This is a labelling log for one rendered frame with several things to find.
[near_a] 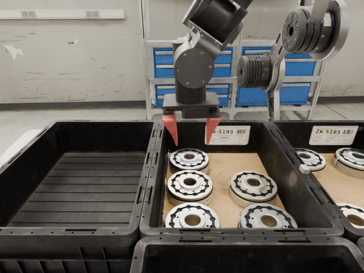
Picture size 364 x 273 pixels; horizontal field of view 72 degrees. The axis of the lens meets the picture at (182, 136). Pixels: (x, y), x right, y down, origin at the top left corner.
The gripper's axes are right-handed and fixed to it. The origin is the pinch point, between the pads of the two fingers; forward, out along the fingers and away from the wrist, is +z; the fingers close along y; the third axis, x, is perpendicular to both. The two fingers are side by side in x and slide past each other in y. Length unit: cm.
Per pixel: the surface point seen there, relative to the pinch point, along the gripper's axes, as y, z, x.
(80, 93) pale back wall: -139, 77, 260
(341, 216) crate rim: 22.3, 4.4, -17.2
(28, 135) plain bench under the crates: -72, 25, 52
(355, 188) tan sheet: 38.3, 15.6, 1.4
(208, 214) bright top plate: 2.6, 10.5, -10.4
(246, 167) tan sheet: 14.6, 14.8, 10.1
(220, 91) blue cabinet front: 30, 56, 188
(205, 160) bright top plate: 3.3, 11.2, 8.7
